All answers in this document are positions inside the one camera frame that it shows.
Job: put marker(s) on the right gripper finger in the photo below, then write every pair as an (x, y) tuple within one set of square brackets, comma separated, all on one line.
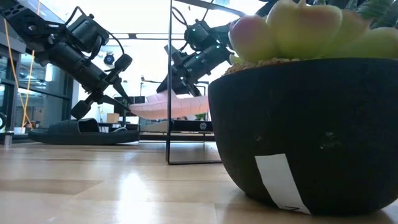
[(163, 87), (192, 90)]

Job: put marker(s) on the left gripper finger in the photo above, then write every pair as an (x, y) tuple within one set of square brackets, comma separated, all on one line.
[(122, 88), (112, 102)]

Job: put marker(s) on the pink slide sandal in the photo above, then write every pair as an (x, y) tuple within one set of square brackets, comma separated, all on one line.
[(186, 107)]

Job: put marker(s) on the black slide sandal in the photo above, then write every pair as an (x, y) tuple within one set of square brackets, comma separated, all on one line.
[(77, 137)]

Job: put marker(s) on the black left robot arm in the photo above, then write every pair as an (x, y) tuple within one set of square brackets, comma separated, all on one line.
[(31, 28)]

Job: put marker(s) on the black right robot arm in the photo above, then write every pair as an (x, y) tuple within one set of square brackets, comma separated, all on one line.
[(202, 32)]

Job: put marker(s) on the cardboard box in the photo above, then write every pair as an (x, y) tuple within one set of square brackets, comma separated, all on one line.
[(112, 118)]

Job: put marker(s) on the round black ceiling spotlight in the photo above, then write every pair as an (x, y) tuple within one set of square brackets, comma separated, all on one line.
[(109, 58)]

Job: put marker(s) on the small silver metal cylinder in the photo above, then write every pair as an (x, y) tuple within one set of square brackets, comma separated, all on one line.
[(8, 140)]

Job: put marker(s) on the succulent plant in black bowl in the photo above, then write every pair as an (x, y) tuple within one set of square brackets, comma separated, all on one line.
[(311, 124)]

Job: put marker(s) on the wooden shelf with black frame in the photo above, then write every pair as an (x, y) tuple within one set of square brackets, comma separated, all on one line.
[(186, 126)]

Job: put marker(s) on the black metal table frame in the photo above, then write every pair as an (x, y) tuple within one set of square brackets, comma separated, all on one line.
[(186, 137)]

